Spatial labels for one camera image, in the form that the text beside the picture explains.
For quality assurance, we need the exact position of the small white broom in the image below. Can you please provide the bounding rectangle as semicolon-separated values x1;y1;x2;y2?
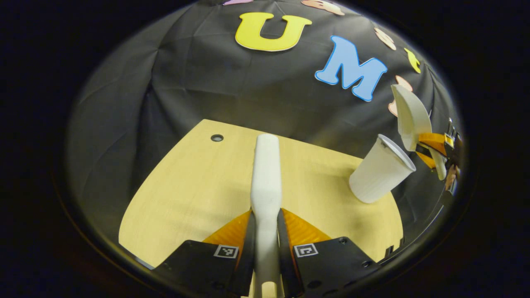
250;133;283;298

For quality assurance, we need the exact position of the grey plastic dustpan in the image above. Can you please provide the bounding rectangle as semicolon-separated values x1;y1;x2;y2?
390;84;448;181

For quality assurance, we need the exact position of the black backdrop cloth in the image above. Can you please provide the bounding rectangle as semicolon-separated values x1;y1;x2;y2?
66;0;460;249

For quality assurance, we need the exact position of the wooden desktop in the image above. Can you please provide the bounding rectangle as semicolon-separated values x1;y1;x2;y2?
119;119;404;269

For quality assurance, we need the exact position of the white ribbed garbage bin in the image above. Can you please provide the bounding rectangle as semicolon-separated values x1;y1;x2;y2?
349;134;417;204

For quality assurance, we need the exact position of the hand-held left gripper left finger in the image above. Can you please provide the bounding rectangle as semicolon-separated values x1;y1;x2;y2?
155;209;255;298

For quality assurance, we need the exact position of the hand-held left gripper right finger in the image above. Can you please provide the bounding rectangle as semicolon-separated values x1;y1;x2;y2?
277;208;379;298

